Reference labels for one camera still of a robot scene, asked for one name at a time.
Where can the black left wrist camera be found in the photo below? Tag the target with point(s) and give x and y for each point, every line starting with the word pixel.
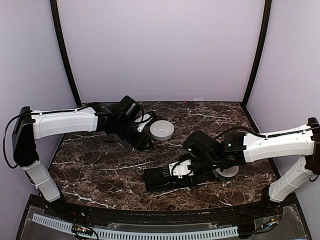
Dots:
pixel 128 108

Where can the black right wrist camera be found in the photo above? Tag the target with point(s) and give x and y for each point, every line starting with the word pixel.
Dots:
pixel 198 144

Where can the black zippered tool case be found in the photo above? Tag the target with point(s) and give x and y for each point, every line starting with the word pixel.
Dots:
pixel 159 180

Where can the black right frame post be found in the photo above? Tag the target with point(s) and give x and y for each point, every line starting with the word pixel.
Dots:
pixel 258 52

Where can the plain white bowl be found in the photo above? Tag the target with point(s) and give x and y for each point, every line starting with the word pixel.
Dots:
pixel 162 130

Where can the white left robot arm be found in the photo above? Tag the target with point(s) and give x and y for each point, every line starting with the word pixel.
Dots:
pixel 32 125

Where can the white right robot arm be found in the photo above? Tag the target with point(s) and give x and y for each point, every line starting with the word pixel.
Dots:
pixel 248 147

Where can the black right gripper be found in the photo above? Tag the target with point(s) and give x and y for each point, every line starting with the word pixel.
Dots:
pixel 187 177

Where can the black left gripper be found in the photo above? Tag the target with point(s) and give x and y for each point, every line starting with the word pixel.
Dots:
pixel 140 144

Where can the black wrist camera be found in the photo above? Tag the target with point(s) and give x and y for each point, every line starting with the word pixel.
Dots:
pixel 128 108
pixel 198 144

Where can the black left frame post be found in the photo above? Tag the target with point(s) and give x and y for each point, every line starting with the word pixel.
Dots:
pixel 63 51

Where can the white bowl with teal base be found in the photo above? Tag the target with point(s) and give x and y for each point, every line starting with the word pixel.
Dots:
pixel 227 174

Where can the black frame post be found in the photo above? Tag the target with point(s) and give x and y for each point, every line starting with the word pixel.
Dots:
pixel 258 52
pixel 63 51

